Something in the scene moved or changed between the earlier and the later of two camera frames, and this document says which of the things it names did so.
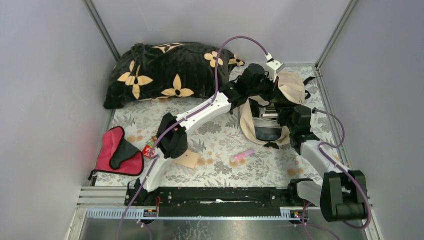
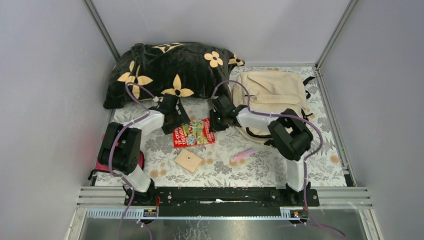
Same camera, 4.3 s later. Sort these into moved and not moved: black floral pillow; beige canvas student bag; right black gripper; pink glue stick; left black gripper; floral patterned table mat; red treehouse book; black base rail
Moved: red treehouse book; left black gripper; right black gripper
Not moved: pink glue stick; black floral pillow; black base rail; beige canvas student bag; floral patterned table mat
